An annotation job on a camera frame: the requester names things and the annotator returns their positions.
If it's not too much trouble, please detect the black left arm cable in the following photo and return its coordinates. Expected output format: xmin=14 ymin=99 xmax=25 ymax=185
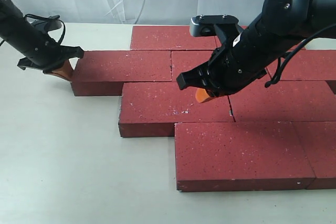
xmin=25 ymin=14 xmax=66 ymax=46

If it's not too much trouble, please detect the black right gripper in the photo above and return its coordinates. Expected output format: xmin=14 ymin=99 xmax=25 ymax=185
xmin=176 ymin=16 xmax=302 ymax=103

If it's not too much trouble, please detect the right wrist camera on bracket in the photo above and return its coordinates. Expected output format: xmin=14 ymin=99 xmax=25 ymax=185
xmin=190 ymin=15 xmax=243 ymax=45

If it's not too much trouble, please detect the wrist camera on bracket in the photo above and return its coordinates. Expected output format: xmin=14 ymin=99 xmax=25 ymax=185
xmin=190 ymin=15 xmax=243 ymax=45
xmin=25 ymin=14 xmax=62 ymax=33

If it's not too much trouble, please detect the red brick right third row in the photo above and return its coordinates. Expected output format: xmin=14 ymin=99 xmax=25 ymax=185
xmin=229 ymin=81 xmax=335 ymax=122

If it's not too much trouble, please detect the red brick with white chip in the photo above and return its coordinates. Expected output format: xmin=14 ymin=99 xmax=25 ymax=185
xmin=170 ymin=50 xmax=271 ymax=83

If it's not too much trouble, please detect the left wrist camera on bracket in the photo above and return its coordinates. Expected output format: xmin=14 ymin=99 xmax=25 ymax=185
xmin=25 ymin=14 xmax=62 ymax=33

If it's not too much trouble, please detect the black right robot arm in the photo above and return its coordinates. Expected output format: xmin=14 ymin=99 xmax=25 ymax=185
xmin=176 ymin=0 xmax=335 ymax=103

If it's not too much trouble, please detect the red brick right second row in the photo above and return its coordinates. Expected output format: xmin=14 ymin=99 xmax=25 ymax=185
xmin=280 ymin=50 xmax=335 ymax=92

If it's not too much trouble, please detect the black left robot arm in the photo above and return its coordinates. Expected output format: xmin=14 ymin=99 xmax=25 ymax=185
xmin=1 ymin=0 xmax=84 ymax=81

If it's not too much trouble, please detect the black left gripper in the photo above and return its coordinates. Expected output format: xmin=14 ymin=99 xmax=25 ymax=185
xmin=1 ymin=19 xmax=85 ymax=81

